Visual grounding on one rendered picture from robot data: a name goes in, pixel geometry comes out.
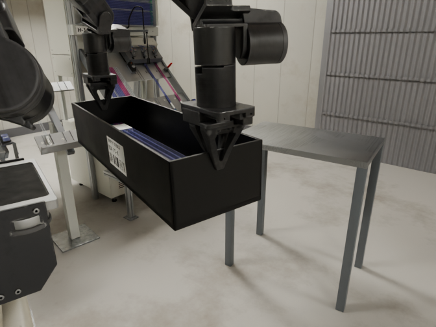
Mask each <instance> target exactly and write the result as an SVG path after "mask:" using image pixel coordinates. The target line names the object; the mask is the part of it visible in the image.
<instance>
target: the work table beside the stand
mask: <svg viewBox="0 0 436 327"><path fill-rule="evenodd" d="M242 133H244V134H248V135H250V136H254V137H256V138H259V139H262V140H263V143H262V167H261V200H259V201H258V207H257V222H256V234H258V235H260V236H261V235H262V234H263V230H264V217H265V194H266V181H267V157H268V151H272V152H279V153H283V154H289V155H293V156H299V157H304V158H310V159H314V160H320V161H325V162H331V163H335V164H341V165H348V166H352V167H357V169H356V177H355V182H354V190H353V195H352V203H351V208H350V216H349V221H348V229H347V233H346V242H345V250H344V254H343V263H342V267H341V275H340V281H339V288H338V294H337V302H336V307H335V309H336V310H338V311H341V312H344V310H345V306H346V299H347V294H348V286H349V282H350V275H351V270H352V263H353V259H354V251H355V247H356V239H357V231H358V227H359V220H360V215H361V208H362V204H363V196H364V191H365V184H366V179H367V172H368V168H369V165H370V163H371V162H372V163H371V167H370V175H369V182H368V186H367V194H366V198H365V205H364V210H363V217H362V222H361V229H360V233H359V241H358V245H357V252H356V260H355V264H354V266H355V267H357V268H360V269H361V268H362V266H363V259H364V255H365V248H366V244H367V237H368V232H369V226H370V219H371V215H372V208H373V204H374V197H375V192H376V186H377V181H378V175H379V170H380V164H381V159H382V152H383V146H384V141H385V138H380V137H375V136H366V135H361V134H352V133H347V132H338V131H332V130H323V129H318V128H309V127H300V126H295V125H287V124H281V123H272V122H267V121H263V122H261V123H258V124H257V125H254V126H252V127H249V128H247V129H245V130H242ZM234 221H235V210H232V211H229V212H226V213H225V265H227V266H229V267H231V266H232V265H233V264H234Z"/></svg>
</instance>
